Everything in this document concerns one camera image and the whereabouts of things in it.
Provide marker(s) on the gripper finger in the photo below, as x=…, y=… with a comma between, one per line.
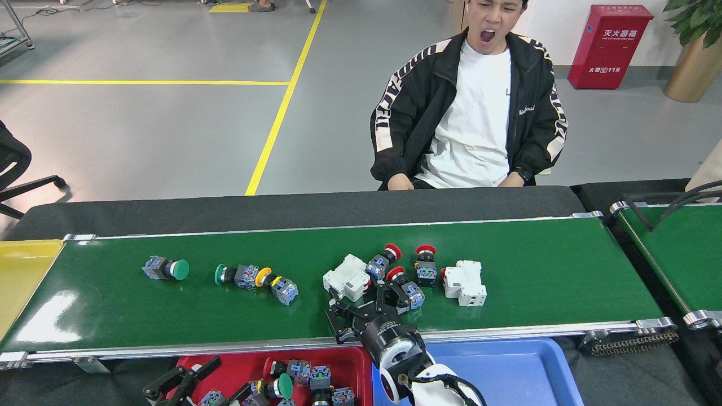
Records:
x=180, y=383

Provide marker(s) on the black office chair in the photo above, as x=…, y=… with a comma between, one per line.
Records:
x=14, y=152

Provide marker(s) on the red plastic tray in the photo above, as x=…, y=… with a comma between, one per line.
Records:
x=350, y=366

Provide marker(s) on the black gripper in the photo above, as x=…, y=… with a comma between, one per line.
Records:
x=389, y=332

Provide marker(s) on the white insulated bottle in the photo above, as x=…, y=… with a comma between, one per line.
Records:
x=708, y=180

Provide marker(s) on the white circuit breaker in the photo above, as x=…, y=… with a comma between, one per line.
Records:
x=347, y=276
x=465, y=285

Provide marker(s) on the potted plant in gold pot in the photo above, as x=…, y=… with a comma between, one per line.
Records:
x=694, y=73

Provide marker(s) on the blue plastic tray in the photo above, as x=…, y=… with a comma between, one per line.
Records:
x=507, y=378

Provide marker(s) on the green conveyor belt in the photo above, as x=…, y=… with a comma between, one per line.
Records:
x=688, y=265
x=536, y=282

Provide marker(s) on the yellow plastic bin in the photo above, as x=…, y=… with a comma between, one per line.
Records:
x=22, y=282

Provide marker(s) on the person's right hand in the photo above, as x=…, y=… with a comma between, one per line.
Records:
x=400, y=182

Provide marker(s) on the person's left hand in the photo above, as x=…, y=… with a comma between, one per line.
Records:
x=512, y=180

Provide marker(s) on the person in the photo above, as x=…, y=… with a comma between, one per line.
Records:
x=479, y=124

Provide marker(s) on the person's right forearm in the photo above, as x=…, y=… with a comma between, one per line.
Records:
x=389, y=160

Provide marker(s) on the person's left forearm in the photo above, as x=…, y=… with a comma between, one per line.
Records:
x=544, y=158

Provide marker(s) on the cardboard box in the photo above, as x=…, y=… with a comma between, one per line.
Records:
x=459, y=17

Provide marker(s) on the person's foot in slipper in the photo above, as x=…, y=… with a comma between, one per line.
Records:
x=262, y=7

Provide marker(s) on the red push button switch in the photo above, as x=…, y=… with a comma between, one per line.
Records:
x=211, y=399
x=293, y=372
x=377, y=268
x=426, y=273
x=395, y=274
x=320, y=376

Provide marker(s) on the yellow push button switch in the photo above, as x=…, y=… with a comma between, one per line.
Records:
x=285, y=291

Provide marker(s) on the white wheeled stand leg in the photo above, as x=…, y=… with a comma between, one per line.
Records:
x=310, y=7

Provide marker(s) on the red fire extinguisher box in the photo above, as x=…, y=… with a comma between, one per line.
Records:
x=609, y=51

